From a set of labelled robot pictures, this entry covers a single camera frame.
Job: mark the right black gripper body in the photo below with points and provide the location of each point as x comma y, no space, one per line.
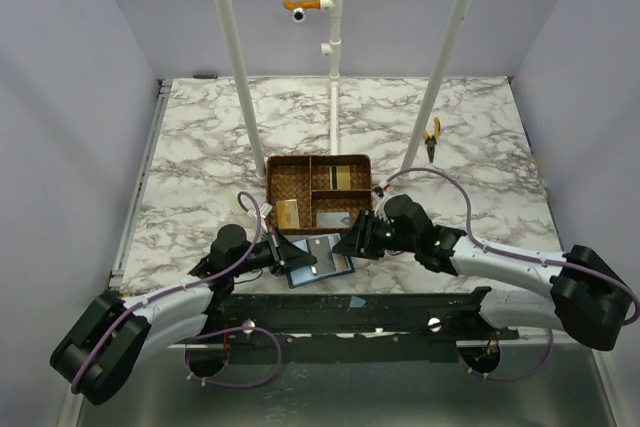
366,233

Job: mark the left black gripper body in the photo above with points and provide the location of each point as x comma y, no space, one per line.
262,257

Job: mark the blue leather card holder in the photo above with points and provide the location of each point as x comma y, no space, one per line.
325,268

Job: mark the black VIP credit card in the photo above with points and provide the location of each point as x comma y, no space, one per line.
321,246

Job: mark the white diamond credit card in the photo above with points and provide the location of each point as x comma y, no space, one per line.
333,220

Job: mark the gold credit card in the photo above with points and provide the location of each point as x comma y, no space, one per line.
340,177

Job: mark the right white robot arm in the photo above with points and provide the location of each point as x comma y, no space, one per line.
574,292

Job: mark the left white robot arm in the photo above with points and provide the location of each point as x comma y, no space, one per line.
100,351

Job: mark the woven brown divided tray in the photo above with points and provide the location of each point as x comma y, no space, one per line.
306,179

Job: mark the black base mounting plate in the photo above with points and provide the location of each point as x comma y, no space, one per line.
342,328

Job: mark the centre white pipe stand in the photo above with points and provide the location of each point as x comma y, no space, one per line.
333,50

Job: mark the small blue white ball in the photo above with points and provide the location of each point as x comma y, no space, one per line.
298,15

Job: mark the orange hook peg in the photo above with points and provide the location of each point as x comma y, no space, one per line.
302,4

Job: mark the right white slanted pipe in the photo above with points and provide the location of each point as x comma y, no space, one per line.
449,41

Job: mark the white slanted pipe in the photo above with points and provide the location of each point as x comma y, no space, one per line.
449,41
229,29

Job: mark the left white slanted pipe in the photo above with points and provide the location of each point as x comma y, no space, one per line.
229,29

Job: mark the yellow handled pliers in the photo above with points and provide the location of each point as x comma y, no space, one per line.
430,139

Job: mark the aluminium rail frame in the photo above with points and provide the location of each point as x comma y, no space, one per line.
200,158

